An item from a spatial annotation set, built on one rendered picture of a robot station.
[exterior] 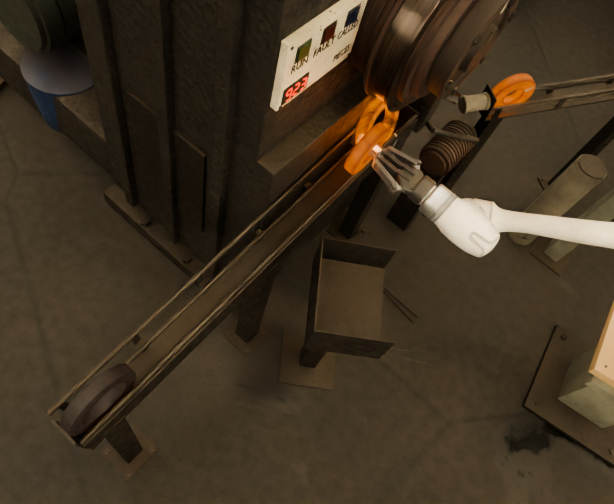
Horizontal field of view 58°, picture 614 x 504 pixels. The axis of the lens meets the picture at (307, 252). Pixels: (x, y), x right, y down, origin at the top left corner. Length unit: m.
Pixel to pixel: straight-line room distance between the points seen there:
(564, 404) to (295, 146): 1.52
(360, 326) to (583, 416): 1.19
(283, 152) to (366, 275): 0.43
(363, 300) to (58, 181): 1.38
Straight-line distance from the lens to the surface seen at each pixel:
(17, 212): 2.38
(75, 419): 1.28
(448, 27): 1.29
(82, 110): 2.29
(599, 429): 2.48
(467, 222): 1.43
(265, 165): 1.36
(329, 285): 1.53
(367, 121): 1.60
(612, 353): 2.14
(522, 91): 2.05
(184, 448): 1.99
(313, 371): 2.07
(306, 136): 1.44
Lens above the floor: 1.97
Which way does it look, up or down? 61 degrees down
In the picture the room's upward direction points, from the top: 22 degrees clockwise
